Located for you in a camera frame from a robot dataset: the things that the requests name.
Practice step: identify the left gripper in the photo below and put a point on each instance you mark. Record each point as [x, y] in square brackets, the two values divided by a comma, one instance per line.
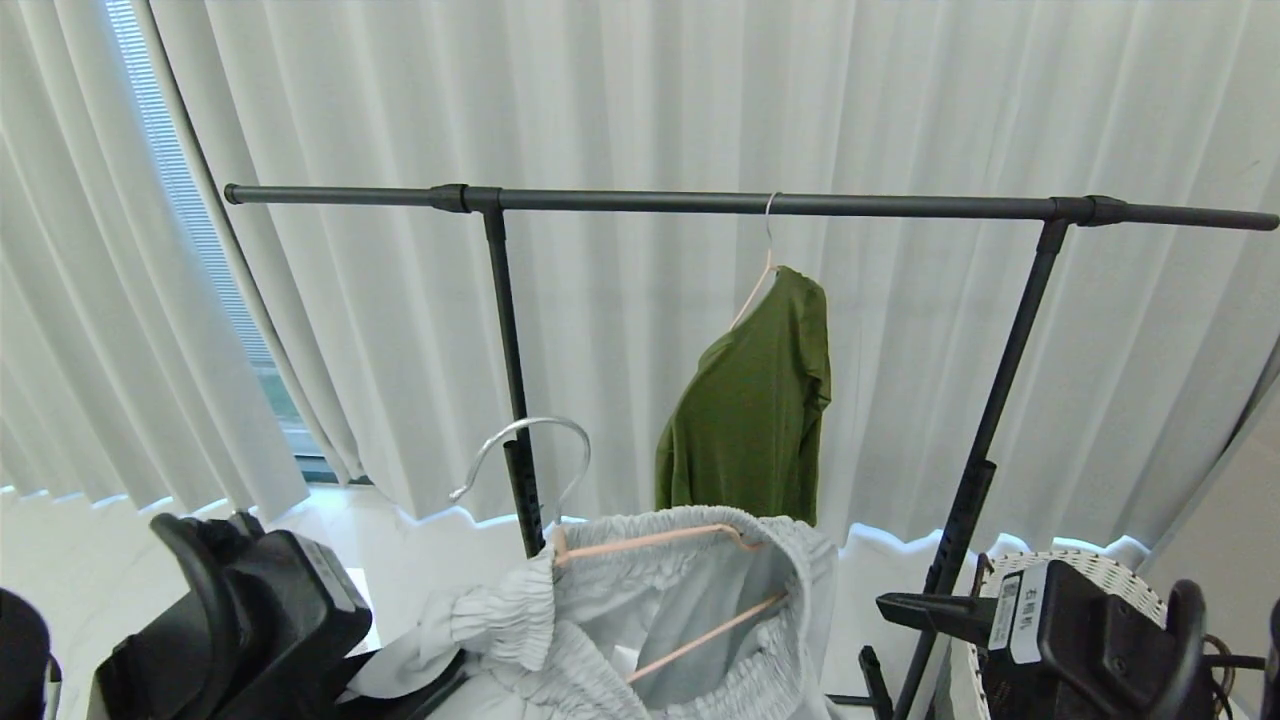
[330, 600]

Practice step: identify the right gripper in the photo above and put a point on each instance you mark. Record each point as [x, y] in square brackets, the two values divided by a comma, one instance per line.
[1015, 610]

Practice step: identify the pale grey shorts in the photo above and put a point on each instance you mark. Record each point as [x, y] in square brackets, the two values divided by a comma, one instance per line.
[700, 600]

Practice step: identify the pink clothes hanger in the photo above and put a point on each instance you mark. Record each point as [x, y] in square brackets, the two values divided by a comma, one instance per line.
[650, 541]
[768, 262]

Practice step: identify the green printed shirt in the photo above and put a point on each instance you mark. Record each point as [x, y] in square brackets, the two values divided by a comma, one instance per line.
[750, 420]

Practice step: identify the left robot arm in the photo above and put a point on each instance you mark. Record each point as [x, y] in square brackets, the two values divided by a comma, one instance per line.
[20, 660]

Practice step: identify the white laundry basket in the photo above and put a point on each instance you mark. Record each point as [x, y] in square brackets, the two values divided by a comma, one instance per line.
[1100, 575]

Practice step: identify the black clothes rack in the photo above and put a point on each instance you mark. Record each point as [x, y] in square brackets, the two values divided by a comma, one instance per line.
[650, 202]

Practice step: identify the white curtain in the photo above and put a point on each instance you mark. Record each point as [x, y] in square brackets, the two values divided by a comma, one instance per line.
[650, 100]
[80, 300]

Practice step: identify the window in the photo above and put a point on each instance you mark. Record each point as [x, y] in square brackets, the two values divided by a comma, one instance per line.
[170, 150]

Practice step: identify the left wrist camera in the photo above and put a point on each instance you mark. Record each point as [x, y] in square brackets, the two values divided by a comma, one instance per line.
[260, 640]

